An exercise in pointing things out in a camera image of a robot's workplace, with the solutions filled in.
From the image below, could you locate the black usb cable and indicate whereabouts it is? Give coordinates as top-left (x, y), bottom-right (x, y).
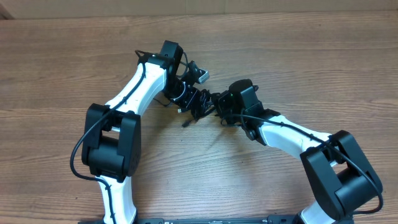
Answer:
top-left (177, 89), bottom-right (218, 128)

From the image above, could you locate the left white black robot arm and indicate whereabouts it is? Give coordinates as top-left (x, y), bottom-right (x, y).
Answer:
top-left (70, 40), bottom-right (210, 223)

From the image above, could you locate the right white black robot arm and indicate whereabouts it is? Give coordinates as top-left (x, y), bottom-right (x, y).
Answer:
top-left (212, 79), bottom-right (384, 223)

